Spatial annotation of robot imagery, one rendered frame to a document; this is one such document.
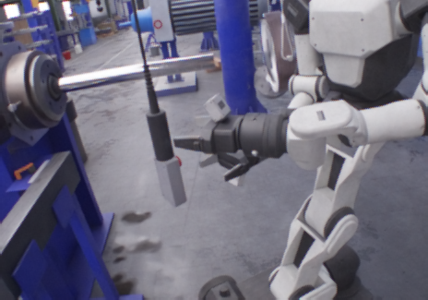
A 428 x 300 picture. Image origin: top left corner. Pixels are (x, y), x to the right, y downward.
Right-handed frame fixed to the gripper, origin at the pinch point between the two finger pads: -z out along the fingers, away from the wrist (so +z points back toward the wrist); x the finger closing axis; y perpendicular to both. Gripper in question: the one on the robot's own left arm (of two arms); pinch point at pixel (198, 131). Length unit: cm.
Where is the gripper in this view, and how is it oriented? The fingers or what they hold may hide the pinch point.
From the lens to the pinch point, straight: 66.3
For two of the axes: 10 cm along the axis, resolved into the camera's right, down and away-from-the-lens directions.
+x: 3.7, -4.5, 8.1
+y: -1.3, -8.9, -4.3
